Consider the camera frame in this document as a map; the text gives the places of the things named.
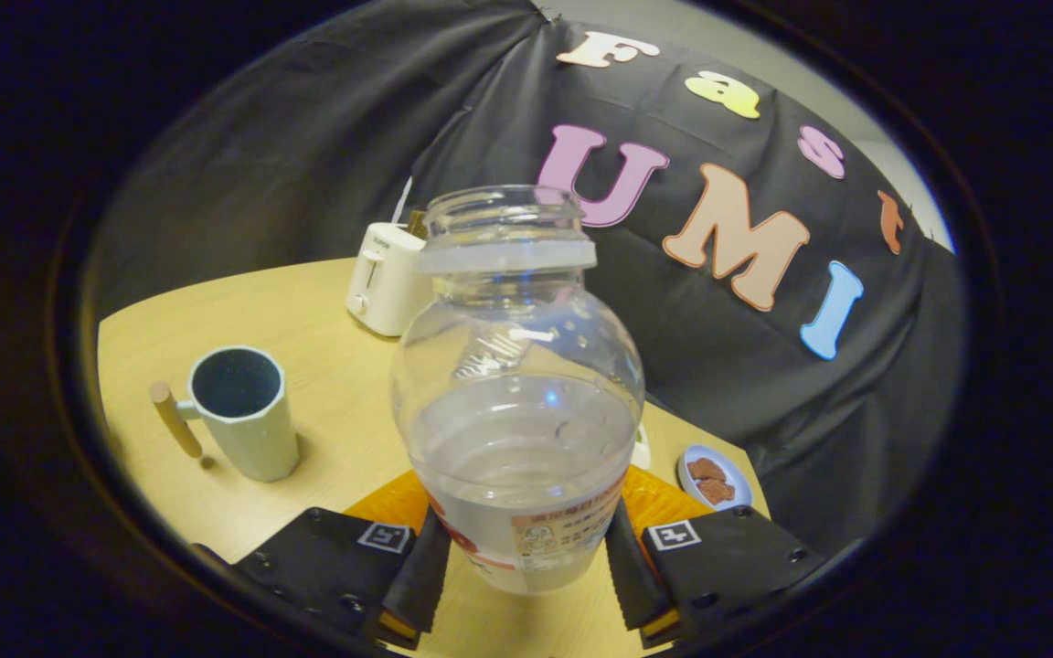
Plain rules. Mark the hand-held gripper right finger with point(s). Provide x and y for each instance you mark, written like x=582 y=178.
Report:
x=636 y=576

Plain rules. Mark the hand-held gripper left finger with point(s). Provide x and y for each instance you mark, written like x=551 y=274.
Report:
x=421 y=576

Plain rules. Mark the clear plastic juice bottle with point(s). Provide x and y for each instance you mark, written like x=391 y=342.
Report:
x=517 y=439

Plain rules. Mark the brown meat slices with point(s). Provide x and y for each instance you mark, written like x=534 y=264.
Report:
x=711 y=482

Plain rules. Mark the white divided dish with beans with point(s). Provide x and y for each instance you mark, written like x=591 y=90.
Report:
x=642 y=450

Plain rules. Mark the light blue plate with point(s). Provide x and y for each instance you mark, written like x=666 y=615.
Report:
x=739 y=482

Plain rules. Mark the light wooden table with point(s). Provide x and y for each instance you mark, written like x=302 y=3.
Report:
x=335 y=420

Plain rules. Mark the white toaster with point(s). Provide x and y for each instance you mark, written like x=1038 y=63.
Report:
x=385 y=288

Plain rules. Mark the toasted bread slice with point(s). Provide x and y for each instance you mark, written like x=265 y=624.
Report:
x=417 y=225

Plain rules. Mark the black backdrop cloth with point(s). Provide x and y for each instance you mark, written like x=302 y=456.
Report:
x=307 y=164

